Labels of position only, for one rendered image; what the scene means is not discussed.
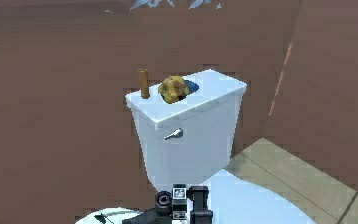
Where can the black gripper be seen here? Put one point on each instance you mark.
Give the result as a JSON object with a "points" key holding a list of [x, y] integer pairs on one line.
{"points": [[163, 201]]}

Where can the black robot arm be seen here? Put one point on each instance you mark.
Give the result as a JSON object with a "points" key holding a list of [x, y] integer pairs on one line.
{"points": [[190, 203]]}

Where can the silver flush lever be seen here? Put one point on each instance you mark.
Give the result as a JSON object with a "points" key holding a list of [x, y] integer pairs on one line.
{"points": [[173, 134]]}

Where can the white toilet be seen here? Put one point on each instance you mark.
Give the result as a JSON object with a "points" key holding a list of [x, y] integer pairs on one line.
{"points": [[193, 140]]}

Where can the yellow brown crumpled lump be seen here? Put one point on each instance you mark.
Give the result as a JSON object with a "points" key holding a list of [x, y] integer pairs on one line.
{"points": [[173, 89]]}

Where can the blue round dish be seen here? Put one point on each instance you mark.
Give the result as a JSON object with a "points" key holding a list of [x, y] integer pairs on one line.
{"points": [[193, 86]]}

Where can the brown cardboard tube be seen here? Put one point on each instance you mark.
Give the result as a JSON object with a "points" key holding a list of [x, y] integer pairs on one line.
{"points": [[143, 83]]}

